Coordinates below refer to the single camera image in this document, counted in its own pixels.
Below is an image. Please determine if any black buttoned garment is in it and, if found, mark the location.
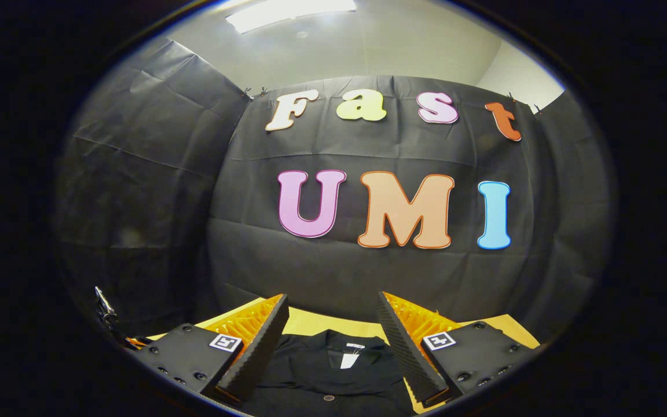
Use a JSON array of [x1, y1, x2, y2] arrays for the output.
[[241, 329, 421, 417]]

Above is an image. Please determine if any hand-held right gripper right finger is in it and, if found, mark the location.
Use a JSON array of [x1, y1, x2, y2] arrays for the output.
[[376, 291, 540, 407]]

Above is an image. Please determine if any ceiling light panel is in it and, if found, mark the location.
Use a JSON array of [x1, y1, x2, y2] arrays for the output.
[[226, 0, 357, 34]]

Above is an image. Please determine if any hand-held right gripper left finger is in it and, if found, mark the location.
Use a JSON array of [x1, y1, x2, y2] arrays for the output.
[[135, 293, 290, 406]]

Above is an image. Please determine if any black backdrop cloth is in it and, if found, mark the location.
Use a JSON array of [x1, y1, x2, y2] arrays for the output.
[[56, 36, 615, 342]]

